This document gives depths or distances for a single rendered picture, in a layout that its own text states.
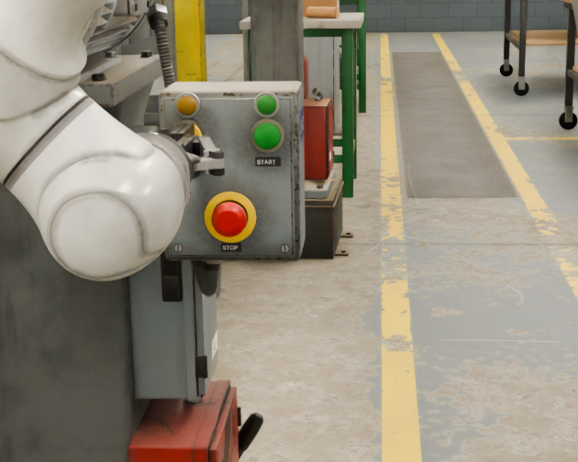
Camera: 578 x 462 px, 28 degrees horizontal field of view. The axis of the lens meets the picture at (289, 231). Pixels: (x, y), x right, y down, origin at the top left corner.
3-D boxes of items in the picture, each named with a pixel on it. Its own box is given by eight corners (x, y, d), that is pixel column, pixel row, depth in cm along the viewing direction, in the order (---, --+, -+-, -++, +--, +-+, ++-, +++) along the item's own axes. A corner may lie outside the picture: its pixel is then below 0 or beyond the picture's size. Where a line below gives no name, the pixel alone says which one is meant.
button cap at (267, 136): (255, 147, 131) (254, 121, 131) (281, 147, 131) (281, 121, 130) (253, 149, 130) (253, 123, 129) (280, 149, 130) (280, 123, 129)
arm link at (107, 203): (217, 189, 101) (106, 85, 99) (189, 233, 86) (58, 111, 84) (137, 273, 103) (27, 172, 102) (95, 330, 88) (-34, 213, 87)
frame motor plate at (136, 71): (13, 75, 176) (11, 50, 176) (167, 73, 175) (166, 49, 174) (-78, 108, 142) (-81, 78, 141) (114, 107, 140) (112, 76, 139)
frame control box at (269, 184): (160, 255, 160) (150, 69, 154) (313, 256, 158) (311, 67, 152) (121, 310, 136) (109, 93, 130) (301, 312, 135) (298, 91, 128)
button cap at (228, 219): (216, 230, 135) (214, 196, 134) (250, 230, 135) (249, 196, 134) (211, 238, 131) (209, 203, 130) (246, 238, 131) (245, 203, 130)
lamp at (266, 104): (253, 117, 130) (253, 91, 129) (280, 117, 130) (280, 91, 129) (253, 118, 129) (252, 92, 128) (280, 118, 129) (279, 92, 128)
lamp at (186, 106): (174, 118, 130) (173, 92, 130) (201, 117, 130) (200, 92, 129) (173, 119, 130) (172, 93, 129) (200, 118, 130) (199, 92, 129)
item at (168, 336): (154, 364, 175) (137, -1, 162) (222, 365, 174) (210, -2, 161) (134, 402, 161) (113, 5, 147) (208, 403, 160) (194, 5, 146)
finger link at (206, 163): (162, 158, 111) (217, 158, 110) (173, 148, 116) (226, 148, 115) (163, 181, 111) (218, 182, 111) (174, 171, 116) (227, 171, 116)
